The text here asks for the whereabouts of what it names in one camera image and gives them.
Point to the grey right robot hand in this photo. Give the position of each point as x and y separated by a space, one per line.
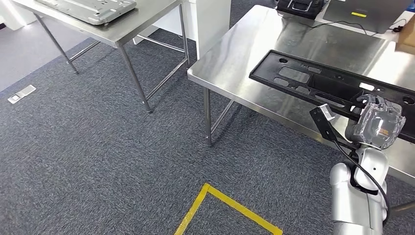
377 126

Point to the black plastic plate bracket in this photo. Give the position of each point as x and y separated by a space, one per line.
266 71

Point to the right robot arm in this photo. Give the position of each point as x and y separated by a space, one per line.
350 201

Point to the large steel workbench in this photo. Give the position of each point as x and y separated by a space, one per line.
259 39

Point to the cardboard box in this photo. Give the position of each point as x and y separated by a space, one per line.
407 39

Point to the grey laptop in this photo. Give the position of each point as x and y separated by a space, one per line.
373 16

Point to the black device case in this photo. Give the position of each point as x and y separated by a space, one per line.
298 9

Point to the yellow floor tape square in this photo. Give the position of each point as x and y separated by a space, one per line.
240 209

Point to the white cabinet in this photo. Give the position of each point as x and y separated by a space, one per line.
210 26

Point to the steel table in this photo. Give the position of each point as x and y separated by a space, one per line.
129 30

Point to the grey metal panel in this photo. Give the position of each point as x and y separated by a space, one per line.
90 9

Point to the metal floor outlet plate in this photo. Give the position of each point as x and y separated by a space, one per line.
22 94

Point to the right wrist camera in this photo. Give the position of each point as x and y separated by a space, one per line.
321 121

